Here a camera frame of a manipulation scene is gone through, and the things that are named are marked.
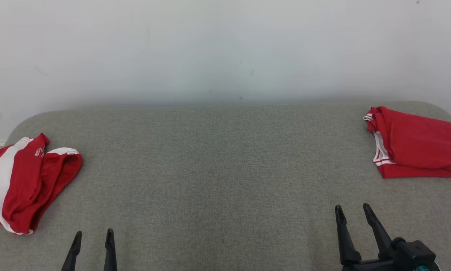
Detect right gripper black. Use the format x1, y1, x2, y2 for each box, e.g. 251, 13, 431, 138
335, 203, 401, 271

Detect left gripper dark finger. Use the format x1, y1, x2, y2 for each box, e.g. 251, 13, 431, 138
61, 231, 82, 271
104, 228, 118, 271

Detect red shorts with white stripe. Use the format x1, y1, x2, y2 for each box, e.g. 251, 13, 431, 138
0, 133, 83, 235

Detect red basketball jersey number 23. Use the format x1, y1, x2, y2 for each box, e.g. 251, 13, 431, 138
363, 106, 451, 180

